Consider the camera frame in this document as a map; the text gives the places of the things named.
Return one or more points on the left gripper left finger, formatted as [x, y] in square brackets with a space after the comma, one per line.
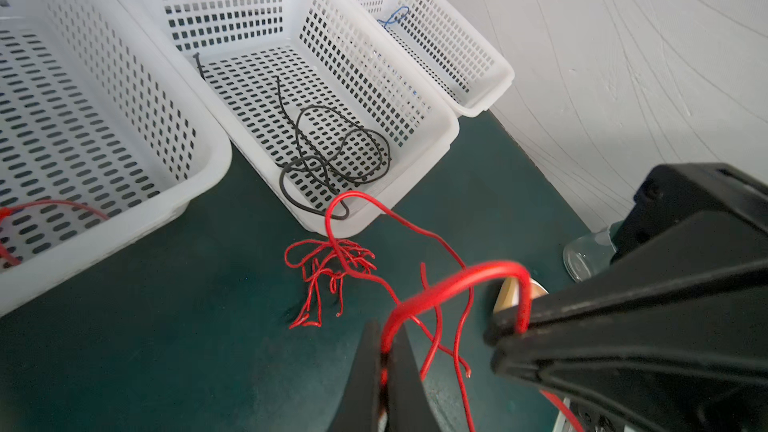
[360, 405]

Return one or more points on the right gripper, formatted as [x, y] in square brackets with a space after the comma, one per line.
[683, 307]

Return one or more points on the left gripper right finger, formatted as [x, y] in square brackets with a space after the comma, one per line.
[403, 397]

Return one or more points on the middle white perforated basket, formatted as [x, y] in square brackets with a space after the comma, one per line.
[318, 99]

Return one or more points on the white perforated basket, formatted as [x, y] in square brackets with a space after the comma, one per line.
[467, 70]
[102, 141]
[318, 99]

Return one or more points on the right white perforated basket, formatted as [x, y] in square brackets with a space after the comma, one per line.
[467, 70]

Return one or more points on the left white perforated basket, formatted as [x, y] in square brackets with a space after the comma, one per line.
[102, 141]

